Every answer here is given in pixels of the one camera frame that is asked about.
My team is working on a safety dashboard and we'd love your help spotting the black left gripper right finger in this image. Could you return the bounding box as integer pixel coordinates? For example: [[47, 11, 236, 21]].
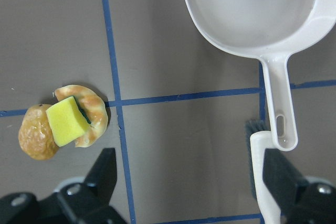
[[263, 148, 335, 223]]

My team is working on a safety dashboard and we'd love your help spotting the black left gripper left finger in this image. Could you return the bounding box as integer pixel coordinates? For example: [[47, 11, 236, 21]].
[[1, 148, 123, 223]]

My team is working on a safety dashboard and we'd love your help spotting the white hand brush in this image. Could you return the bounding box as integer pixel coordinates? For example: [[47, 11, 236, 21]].
[[244, 119, 281, 223]]

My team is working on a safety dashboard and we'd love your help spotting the brown bread roll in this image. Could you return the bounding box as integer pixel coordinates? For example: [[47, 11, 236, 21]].
[[18, 104, 59, 161]]

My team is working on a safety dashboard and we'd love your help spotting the yellow green sponge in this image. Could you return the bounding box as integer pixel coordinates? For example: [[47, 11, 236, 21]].
[[46, 97, 90, 147]]

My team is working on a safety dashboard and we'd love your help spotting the torn bagel piece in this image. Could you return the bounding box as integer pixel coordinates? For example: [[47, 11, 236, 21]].
[[55, 84, 109, 147]]

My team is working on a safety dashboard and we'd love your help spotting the white plastic dustpan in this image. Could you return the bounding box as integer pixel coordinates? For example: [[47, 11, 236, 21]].
[[185, 0, 335, 151]]

